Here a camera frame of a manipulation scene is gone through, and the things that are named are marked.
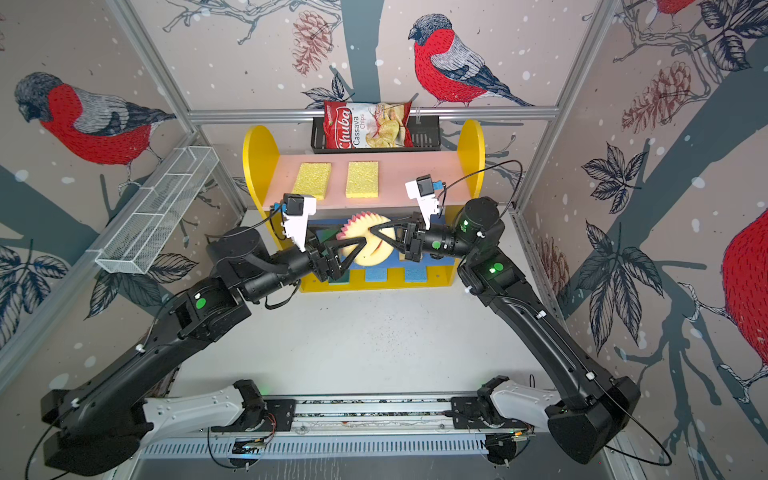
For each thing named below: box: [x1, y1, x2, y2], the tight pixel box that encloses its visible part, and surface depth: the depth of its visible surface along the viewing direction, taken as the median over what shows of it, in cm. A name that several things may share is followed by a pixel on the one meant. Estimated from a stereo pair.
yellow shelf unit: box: [245, 120, 486, 292], surface depth 62 cm
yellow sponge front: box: [345, 161, 379, 199], surface depth 71 cm
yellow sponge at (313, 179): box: [292, 162, 333, 201], surface depth 72 cm
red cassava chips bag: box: [323, 101, 414, 149], surface depth 89 cm
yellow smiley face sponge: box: [336, 211, 394, 267], surface depth 54 cm
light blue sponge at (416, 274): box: [404, 266, 428, 283], surface depth 100 cm
